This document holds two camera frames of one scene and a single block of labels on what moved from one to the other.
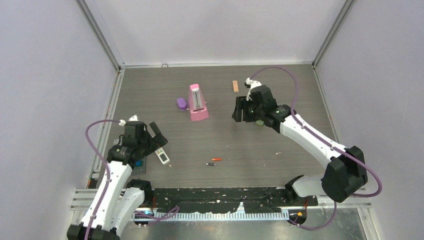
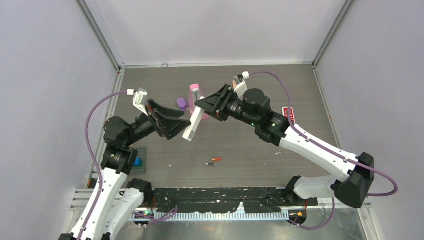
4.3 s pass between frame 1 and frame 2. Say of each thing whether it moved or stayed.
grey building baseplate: stayed
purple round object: stayed
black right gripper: moved
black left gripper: moved
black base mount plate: stayed
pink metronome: stayed
